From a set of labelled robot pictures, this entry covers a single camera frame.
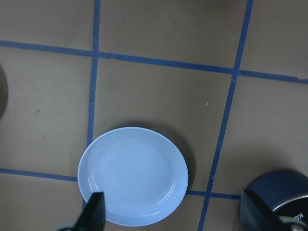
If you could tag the dark blue pot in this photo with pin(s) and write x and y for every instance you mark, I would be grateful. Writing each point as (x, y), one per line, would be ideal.
(285, 192)

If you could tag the cream white plate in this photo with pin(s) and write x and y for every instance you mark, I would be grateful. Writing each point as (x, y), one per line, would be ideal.
(3, 92)

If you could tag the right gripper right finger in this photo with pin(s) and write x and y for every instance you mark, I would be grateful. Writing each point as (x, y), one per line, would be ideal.
(255, 215)

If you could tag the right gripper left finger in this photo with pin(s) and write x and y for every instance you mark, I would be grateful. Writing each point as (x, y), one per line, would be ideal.
(92, 217)

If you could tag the blue plate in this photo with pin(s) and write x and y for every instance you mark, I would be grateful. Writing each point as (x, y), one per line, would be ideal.
(143, 175)

